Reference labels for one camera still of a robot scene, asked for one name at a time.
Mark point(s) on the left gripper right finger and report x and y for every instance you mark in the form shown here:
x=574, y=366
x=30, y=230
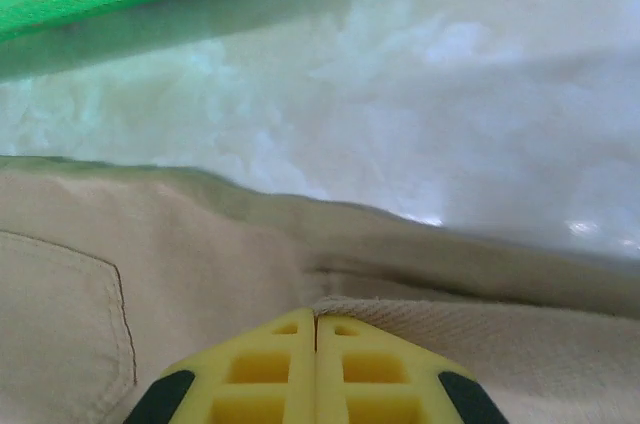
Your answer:
x=330, y=374

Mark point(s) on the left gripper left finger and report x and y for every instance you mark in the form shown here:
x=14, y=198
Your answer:
x=300, y=374

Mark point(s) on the khaki trousers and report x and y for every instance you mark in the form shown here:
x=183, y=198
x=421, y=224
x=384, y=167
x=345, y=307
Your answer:
x=150, y=269

